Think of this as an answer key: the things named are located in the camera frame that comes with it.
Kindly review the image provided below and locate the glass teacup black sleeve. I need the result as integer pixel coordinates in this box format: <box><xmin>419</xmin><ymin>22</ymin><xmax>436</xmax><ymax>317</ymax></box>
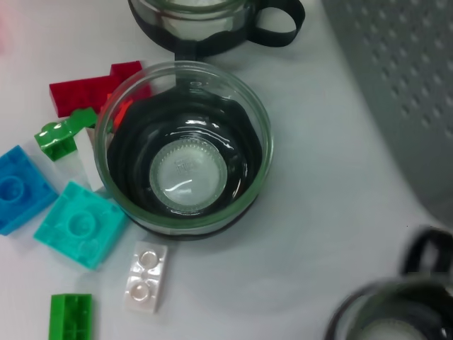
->
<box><xmin>94</xmin><ymin>38</ymin><xmax>275</xmax><ymax>242</ymax></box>
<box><xmin>323</xmin><ymin>226</ymin><xmax>453</xmax><ymax>340</ymax></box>
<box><xmin>127</xmin><ymin>0</ymin><xmax>306</xmax><ymax>58</ymax></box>

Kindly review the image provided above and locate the grey perforated storage basket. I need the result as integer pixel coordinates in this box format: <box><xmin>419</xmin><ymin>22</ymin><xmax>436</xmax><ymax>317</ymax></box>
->
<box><xmin>320</xmin><ymin>0</ymin><xmax>453</xmax><ymax>227</ymax></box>

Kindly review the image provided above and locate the bright red small brick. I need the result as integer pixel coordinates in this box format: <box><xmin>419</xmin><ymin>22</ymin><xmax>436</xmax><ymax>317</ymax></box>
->
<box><xmin>105</xmin><ymin>92</ymin><xmax>134</xmax><ymax>123</ymax></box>

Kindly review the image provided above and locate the white flat toy plate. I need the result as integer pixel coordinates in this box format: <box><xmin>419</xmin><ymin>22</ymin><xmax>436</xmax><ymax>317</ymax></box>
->
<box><xmin>123</xmin><ymin>241</ymin><xmax>168</xmax><ymax>313</ymax></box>

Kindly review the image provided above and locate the white long toy brick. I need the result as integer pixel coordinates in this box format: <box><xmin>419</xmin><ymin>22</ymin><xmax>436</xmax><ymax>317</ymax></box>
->
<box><xmin>72</xmin><ymin>126</ymin><xmax>107</xmax><ymax>192</ymax></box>

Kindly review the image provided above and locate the teal square toy plate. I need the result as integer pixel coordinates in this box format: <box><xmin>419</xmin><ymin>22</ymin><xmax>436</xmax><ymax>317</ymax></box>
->
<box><xmin>33</xmin><ymin>181</ymin><xmax>130</xmax><ymax>272</ymax></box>

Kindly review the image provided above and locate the dark red long brick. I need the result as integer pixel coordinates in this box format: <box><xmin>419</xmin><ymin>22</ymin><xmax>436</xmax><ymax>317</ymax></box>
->
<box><xmin>48</xmin><ymin>60</ymin><xmax>154</xmax><ymax>118</ymax></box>

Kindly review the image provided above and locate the green toy brick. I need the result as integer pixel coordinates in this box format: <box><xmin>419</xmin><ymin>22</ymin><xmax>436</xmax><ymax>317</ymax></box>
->
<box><xmin>48</xmin><ymin>293</ymin><xmax>93</xmax><ymax>340</ymax></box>
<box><xmin>34</xmin><ymin>108</ymin><xmax>98</xmax><ymax>162</ymax></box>

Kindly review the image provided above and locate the blue square toy plate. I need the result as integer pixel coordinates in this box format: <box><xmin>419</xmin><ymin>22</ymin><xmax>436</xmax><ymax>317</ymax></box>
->
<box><xmin>0</xmin><ymin>144</ymin><xmax>59</xmax><ymax>237</ymax></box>

